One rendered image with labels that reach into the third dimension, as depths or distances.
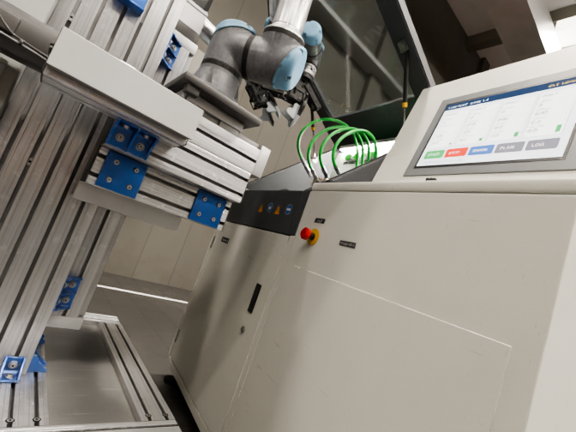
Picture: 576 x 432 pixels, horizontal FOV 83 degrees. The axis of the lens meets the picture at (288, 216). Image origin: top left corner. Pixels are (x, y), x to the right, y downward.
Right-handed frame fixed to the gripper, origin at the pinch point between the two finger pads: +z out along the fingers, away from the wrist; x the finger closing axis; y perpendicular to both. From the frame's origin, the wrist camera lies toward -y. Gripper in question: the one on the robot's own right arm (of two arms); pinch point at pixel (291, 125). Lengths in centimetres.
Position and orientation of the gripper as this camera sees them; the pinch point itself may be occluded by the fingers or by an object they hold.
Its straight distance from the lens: 134.7
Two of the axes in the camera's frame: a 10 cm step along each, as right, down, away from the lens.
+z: -3.3, 9.4, -1.2
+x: 5.3, 0.7, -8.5
